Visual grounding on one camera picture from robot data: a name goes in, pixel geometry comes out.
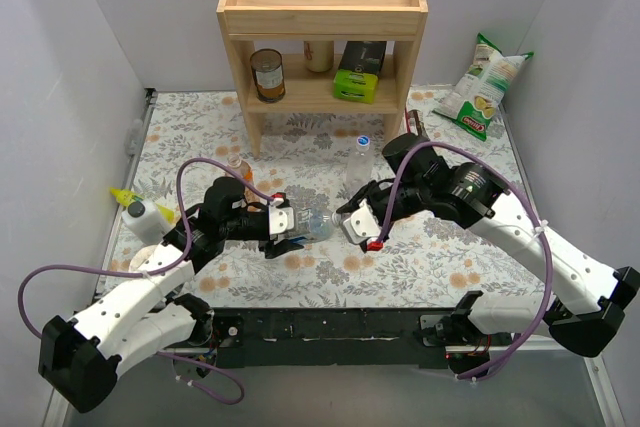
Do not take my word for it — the orange drink bottle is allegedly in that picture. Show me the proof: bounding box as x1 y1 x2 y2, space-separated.
227 153 260 211

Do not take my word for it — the clear plastic bottle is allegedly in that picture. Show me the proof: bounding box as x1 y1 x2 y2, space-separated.
345 145 374 197

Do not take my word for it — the blue label water bottle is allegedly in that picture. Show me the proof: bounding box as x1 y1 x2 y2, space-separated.
290 208 334 245

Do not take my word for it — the blue white bottle cap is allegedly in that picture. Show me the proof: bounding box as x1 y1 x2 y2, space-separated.
356 135 371 152

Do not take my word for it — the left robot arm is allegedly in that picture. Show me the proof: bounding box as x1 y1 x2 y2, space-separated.
38 176 297 413

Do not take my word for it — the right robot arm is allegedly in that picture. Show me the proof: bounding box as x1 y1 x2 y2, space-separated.
333 134 639 358

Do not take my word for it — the yellow squeeze bottle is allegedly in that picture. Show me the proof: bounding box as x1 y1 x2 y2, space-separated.
109 188 175 223

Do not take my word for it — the floral patterned table mat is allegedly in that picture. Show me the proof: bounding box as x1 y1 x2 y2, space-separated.
132 92 543 308

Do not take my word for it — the dark red snack bar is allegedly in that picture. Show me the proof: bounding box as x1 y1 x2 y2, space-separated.
406 109 428 138

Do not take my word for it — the green wipes pack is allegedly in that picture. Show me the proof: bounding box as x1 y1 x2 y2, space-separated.
333 69 379 104

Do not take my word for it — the green chips bag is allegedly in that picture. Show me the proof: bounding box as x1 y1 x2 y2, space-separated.
434 33 534 141

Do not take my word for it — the black box on shelf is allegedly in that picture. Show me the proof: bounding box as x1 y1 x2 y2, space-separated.
338 41 387 76

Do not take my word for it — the cream cylindrical jar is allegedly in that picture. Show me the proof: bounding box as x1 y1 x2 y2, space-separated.
304 41 334 73

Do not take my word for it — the wooden shelf rack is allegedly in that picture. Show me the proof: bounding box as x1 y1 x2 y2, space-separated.
217 0 428 156

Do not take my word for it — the brown tin can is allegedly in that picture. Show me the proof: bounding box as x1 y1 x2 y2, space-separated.
250 48 286 103

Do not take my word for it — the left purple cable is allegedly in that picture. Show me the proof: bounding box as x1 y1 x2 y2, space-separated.
18 156 281 406

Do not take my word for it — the purple cable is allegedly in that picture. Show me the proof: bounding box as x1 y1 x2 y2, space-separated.
379 141 555 382
18 156 281 406

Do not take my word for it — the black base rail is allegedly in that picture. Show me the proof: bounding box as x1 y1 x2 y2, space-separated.
169 304 514 381

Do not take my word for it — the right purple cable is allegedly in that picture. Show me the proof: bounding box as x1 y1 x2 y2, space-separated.
379 141 555 382

